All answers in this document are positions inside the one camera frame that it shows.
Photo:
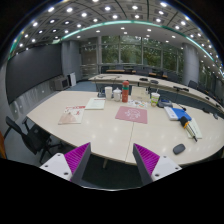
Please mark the black office chair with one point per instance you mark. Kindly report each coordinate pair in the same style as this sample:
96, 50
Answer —
36, 139

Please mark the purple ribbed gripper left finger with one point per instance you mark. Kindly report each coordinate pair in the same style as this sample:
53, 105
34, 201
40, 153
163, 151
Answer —
69, 166

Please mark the red and white booklet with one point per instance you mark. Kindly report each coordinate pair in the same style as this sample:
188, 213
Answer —
72, 115

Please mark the white lidded mug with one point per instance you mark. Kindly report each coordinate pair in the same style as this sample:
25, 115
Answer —
117, 94

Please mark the white paper cup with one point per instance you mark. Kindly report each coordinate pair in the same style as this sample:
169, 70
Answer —
108, 92

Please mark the grey box speaker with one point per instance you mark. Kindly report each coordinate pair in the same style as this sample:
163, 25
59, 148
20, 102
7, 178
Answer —
61, 84

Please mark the red water bottle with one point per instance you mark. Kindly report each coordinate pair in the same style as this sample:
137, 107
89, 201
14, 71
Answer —
125, 91

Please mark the white paper notebook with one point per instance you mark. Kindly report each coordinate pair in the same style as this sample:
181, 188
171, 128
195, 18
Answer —
95, 104

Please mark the large dark wall screen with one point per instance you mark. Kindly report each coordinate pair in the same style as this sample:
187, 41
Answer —
30, 68

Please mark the dark grey computer mouse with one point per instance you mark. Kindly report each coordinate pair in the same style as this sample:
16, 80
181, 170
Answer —
179, 149

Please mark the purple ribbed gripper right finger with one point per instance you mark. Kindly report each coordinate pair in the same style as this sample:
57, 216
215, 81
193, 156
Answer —
151, 166

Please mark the pink mouse pad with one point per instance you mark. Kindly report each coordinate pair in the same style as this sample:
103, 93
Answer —
132, 114

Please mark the black and yellow tool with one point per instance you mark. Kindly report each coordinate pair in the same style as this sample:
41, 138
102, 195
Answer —
186, 125

